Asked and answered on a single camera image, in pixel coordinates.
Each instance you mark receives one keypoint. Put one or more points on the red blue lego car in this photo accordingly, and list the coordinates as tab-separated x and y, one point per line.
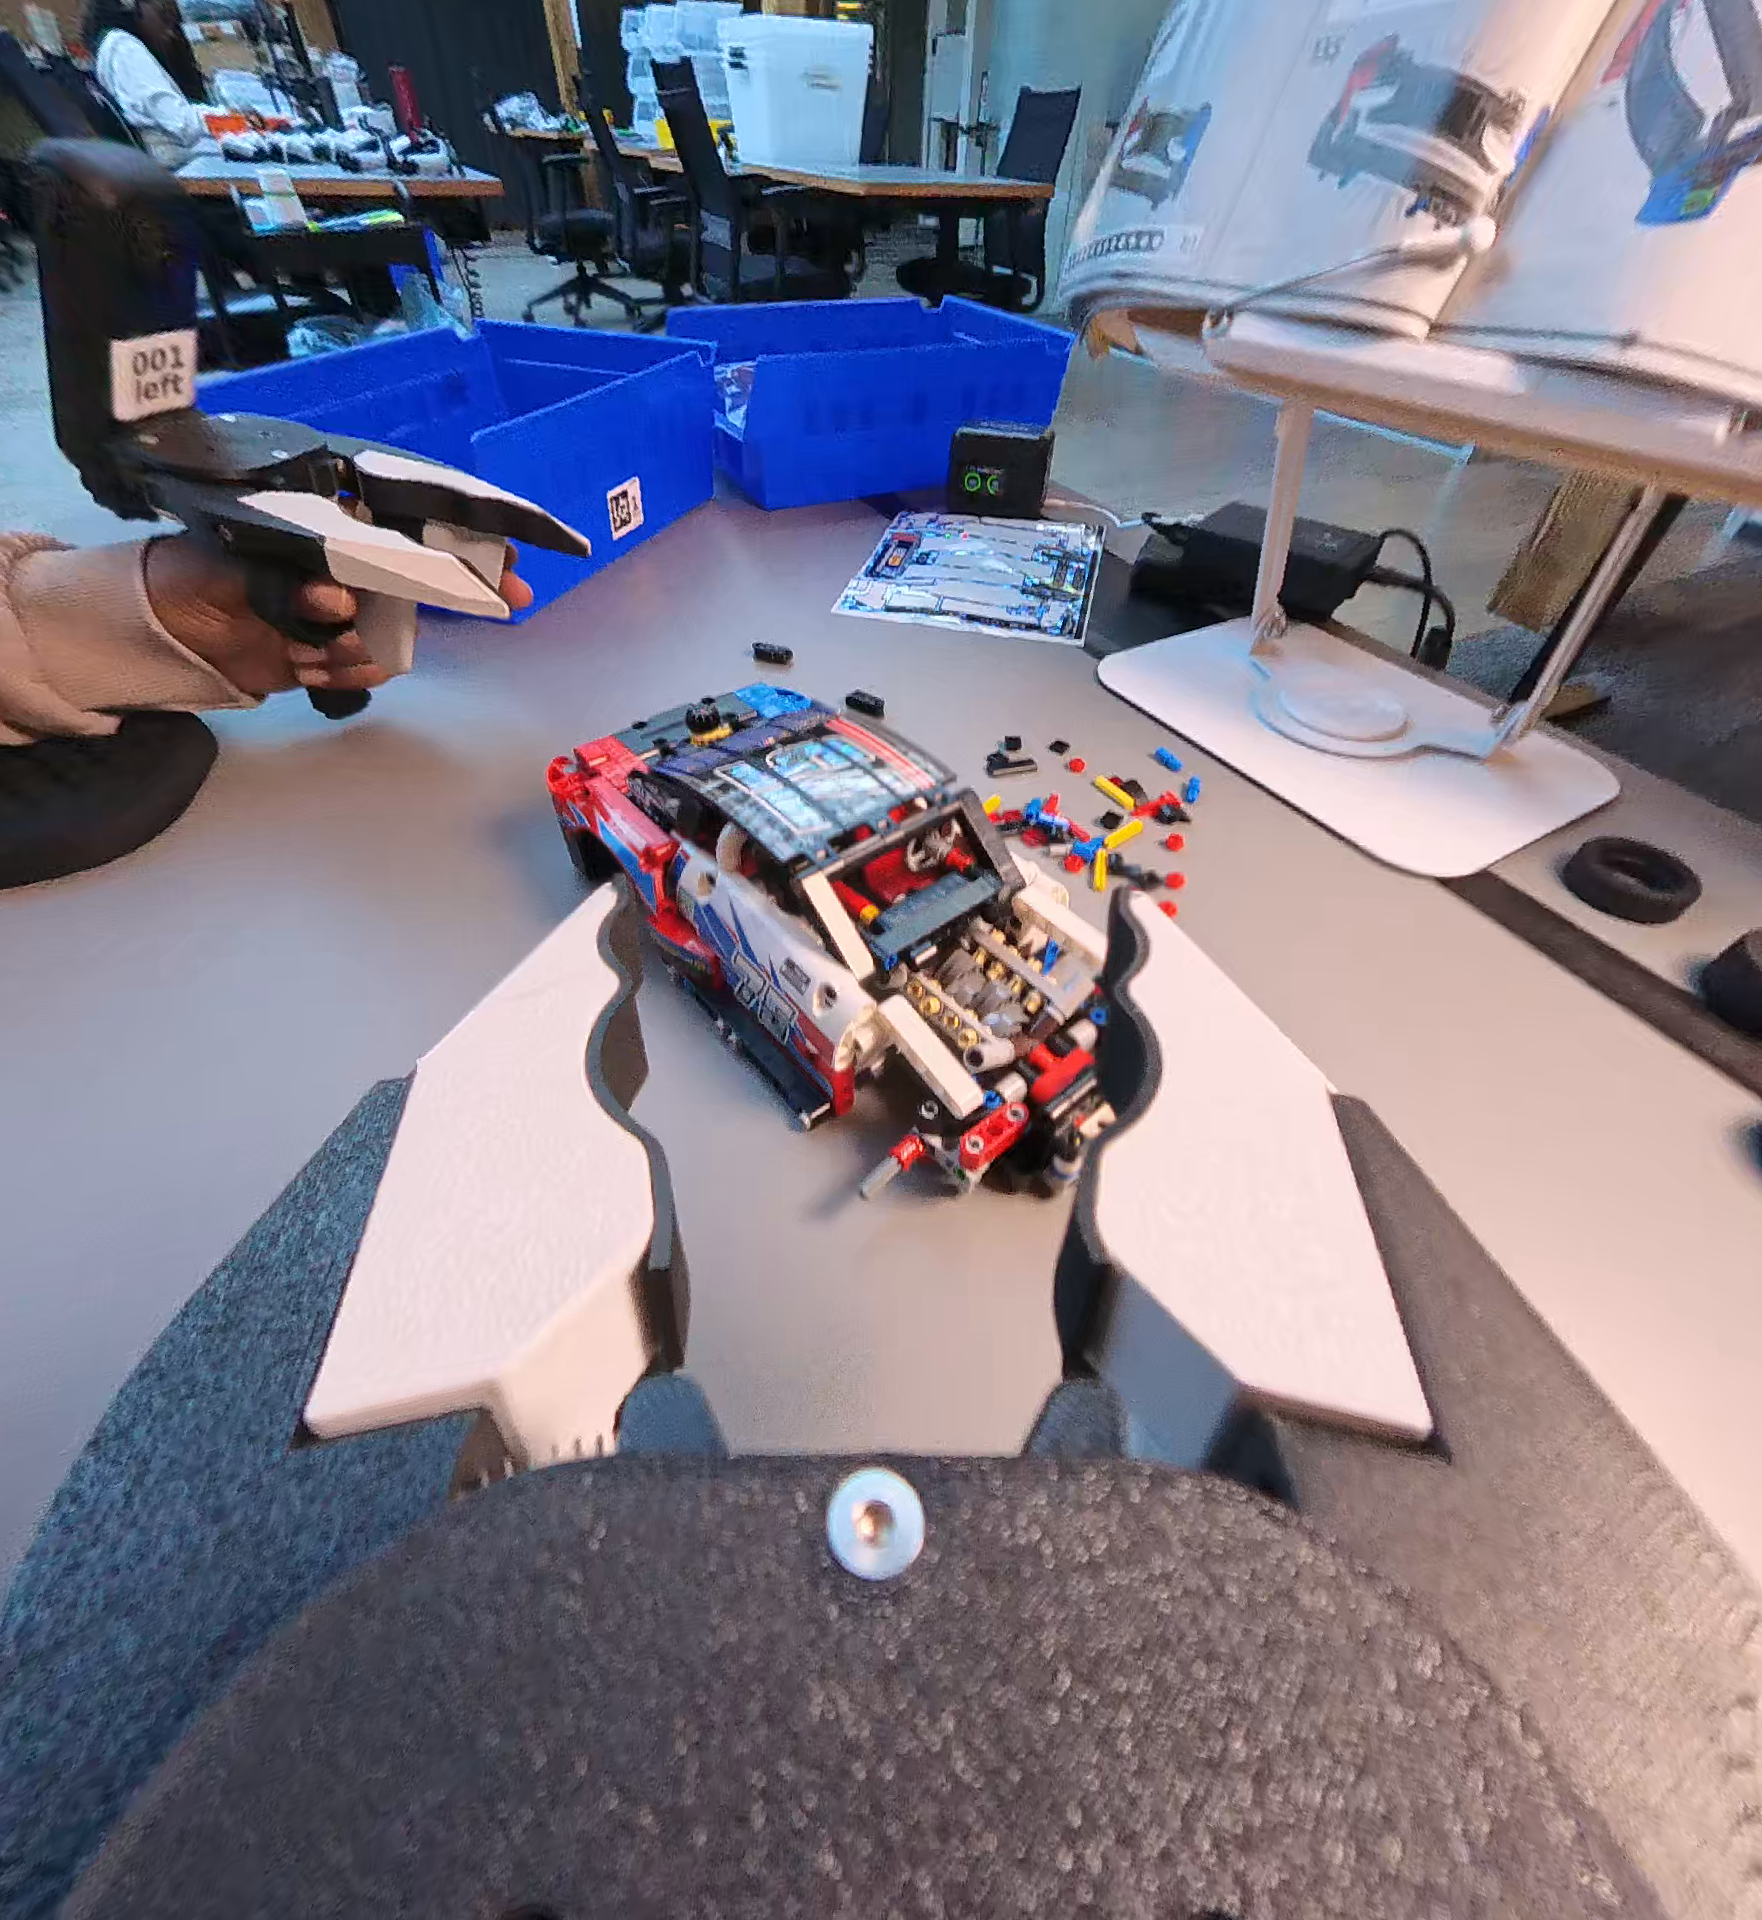
820	901

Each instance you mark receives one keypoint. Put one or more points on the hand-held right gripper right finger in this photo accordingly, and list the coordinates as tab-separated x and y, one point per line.
1257	1200

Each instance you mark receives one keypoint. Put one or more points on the person's left hand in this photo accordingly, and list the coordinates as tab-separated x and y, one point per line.
207	599

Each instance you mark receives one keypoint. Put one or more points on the black device green display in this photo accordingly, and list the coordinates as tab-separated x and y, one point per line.
1004	468

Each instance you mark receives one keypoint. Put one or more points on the blue plastic bin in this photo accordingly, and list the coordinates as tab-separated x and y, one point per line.
341	391
881	406

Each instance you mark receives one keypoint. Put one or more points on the cluttered wooden workbench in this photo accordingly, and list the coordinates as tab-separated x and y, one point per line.
341	185

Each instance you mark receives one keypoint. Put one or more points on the lego instruction booklet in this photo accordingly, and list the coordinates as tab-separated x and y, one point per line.
1496	150

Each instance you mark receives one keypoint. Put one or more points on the black office chair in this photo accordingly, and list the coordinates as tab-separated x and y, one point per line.
1025	167
702	167
589	224

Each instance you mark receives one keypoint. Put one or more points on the black power adapter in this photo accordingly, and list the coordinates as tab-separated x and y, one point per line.
1241	564

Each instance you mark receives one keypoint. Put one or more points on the white plastic crate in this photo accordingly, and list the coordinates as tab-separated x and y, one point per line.
799	89

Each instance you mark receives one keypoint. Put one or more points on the lego sticker sheet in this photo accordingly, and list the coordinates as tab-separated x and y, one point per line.
970	578

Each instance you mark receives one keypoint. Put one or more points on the pile of small lego pieces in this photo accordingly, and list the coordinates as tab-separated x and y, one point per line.
1106	818

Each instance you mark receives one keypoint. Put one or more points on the blue storage bin near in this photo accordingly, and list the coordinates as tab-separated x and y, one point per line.
582	451

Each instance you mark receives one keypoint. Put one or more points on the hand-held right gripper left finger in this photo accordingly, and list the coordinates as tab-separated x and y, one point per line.
491	1200

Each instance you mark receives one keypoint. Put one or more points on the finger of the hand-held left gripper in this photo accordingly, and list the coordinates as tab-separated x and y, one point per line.
445	488
402	564

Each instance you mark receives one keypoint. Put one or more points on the wooden bench frame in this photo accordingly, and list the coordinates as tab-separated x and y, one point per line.
1570	534

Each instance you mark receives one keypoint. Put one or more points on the white book stand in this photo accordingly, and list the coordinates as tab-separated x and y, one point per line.
1421	781

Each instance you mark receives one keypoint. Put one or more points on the long wooden table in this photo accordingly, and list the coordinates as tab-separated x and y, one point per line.
895	185

